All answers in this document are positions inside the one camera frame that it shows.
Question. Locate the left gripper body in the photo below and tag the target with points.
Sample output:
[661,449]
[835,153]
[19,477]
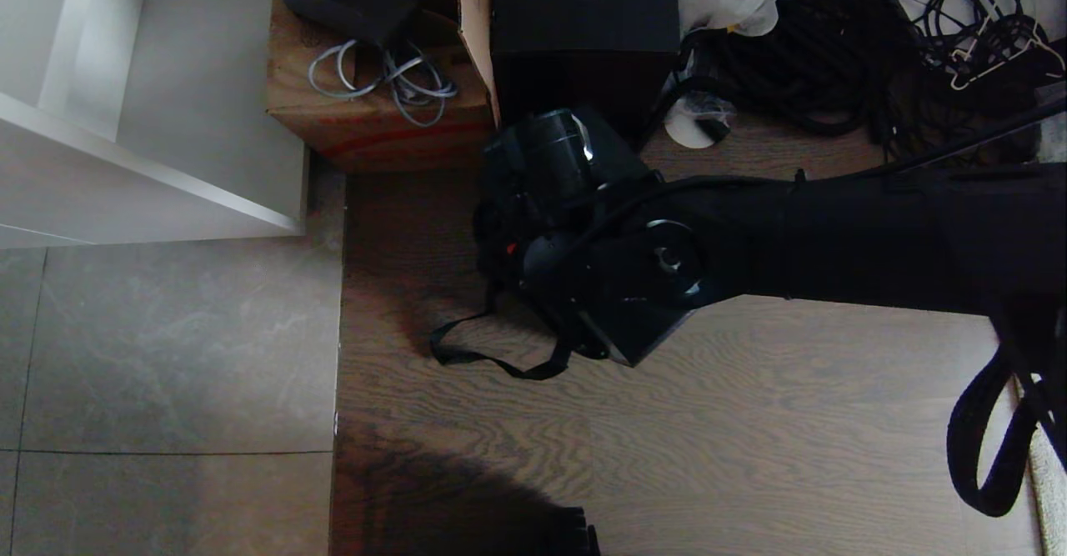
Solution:
[577,538]

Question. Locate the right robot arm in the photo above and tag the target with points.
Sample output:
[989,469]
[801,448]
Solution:
[834,239]

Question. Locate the white round disc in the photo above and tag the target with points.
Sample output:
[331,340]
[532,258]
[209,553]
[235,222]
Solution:
[685,129]

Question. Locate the brown cardboard box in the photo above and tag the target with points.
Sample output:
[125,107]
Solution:
[375,135]

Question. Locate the pale rug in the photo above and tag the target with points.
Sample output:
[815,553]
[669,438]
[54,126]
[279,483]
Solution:
[1052,489]

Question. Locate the black box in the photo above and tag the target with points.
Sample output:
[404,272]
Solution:
[583,31]

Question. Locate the black rod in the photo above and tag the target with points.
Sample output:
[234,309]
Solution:
[984,137]

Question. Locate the white shelf unit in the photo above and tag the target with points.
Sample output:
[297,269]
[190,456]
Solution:
[125,181]

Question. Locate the white clothes hanger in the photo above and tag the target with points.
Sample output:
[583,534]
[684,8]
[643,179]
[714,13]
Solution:
[1000,60]

